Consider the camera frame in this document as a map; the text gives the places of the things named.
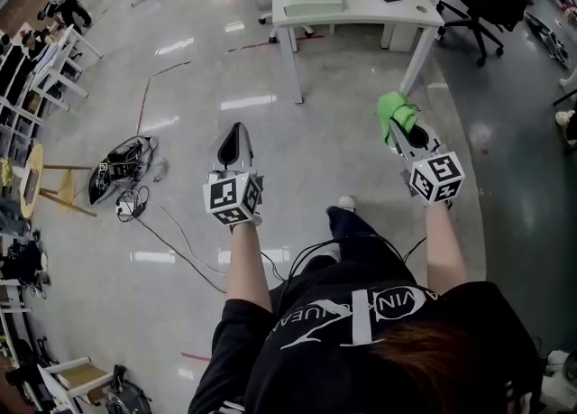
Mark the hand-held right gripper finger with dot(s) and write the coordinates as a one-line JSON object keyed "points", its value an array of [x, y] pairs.
{"points": [[433, 141], [399, 141]]}

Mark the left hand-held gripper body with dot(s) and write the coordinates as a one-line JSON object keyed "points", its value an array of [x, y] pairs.
{"points": [[227, 198]]}

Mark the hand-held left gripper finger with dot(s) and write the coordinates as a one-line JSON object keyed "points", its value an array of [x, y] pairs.
{"points": [[247, 155], [218, 159]]}

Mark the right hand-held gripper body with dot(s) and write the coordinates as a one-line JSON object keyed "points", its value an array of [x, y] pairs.
{"points": [[435, 177]]}

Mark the green cloth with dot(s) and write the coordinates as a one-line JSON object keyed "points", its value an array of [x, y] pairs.
{"points": [[390, 107]]}

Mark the person's right forearm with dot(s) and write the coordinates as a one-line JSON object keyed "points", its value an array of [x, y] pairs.
{"points": [[444, 250]]}

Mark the person's left forearm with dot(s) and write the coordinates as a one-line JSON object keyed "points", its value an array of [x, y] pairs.
{"points": [[247, 263]]}

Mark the person's white shoe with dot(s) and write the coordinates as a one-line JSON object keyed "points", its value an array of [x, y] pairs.
{"points": [[347, 202]]}

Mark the person's black trousers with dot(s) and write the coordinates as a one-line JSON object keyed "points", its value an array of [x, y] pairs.
{"points": [[356, 245]]}

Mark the white table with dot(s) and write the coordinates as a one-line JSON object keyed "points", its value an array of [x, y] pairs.
{"points": [[374, 13]]}

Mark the white plush toy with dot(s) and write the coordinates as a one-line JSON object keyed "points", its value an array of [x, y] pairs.
{"points": [[564, 116]]}

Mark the round wooden stool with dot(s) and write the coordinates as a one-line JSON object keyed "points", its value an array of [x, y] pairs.
{"points": [[33, 177]]}

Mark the person's black printed t-shirt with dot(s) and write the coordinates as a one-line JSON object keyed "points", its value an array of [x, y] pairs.
{"points": [[342, 358]]}

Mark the white frame stand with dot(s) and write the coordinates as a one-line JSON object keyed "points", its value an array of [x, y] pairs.
{"points": [[58, 65]]}

